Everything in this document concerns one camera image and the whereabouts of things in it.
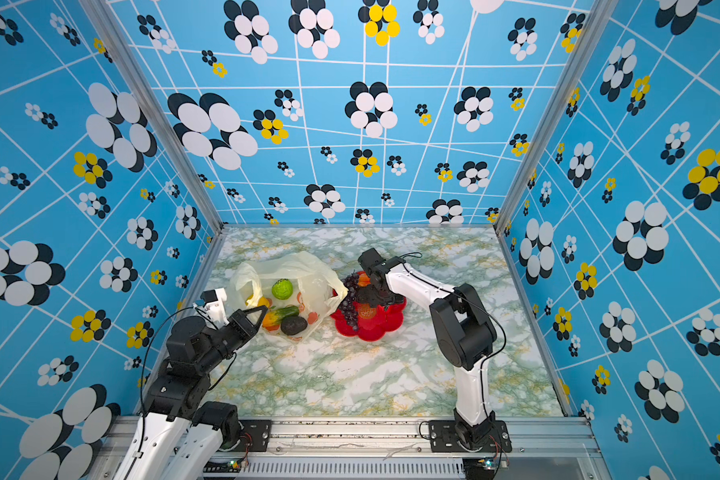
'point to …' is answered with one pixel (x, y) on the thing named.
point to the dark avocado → (293, 324)
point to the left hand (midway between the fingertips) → (268, 307)
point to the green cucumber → (284, 312)
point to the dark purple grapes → (348, 306)
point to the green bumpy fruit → (282, 288)
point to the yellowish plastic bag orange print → (315, 288)
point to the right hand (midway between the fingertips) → (384, 299)
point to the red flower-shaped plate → (386, 319)
